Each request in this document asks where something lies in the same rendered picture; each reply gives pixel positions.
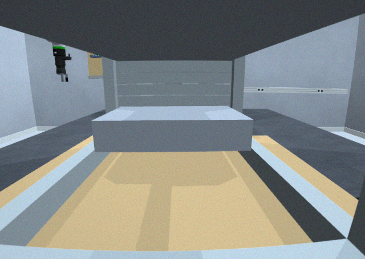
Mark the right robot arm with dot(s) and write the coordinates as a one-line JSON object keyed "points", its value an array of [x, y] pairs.
{"points": [[57, 45]]}

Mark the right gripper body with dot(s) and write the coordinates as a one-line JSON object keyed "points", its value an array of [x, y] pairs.
{"points": [[60, 57]]}

